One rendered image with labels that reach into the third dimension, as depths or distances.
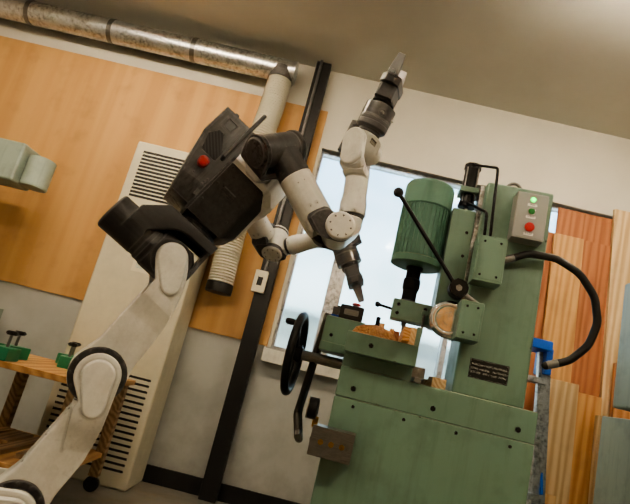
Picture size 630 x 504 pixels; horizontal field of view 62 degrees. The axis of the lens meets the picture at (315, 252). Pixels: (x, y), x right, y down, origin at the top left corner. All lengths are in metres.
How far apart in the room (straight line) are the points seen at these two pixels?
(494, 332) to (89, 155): 2.70
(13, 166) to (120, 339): 1.93
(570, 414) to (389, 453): 1.66
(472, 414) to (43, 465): 1.13
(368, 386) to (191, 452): 1.74
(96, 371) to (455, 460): 0.99
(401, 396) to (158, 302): 0.74
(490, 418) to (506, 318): 0.33
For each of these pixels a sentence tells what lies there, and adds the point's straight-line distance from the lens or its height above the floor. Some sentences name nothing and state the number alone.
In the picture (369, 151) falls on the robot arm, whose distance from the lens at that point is 1.47.
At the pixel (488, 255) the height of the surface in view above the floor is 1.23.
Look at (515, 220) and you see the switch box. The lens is 1.81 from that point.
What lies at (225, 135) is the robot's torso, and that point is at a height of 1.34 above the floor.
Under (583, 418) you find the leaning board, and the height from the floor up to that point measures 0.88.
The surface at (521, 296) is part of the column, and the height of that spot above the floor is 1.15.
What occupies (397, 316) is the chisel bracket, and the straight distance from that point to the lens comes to 1.82.
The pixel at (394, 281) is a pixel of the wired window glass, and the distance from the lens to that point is 3.27.
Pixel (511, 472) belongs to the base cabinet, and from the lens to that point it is 1.67.
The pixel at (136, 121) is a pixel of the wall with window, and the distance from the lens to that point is 3.63.
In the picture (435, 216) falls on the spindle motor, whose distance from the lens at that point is 1.86.
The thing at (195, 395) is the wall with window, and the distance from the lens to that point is 3.16.
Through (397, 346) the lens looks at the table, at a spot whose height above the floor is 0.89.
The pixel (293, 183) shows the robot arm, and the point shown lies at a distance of 1.38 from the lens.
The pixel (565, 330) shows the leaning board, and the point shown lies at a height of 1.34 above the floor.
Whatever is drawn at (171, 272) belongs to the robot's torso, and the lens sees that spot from 1.46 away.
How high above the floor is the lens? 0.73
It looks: 13 degrees up
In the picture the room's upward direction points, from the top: 14 degrees clockwise
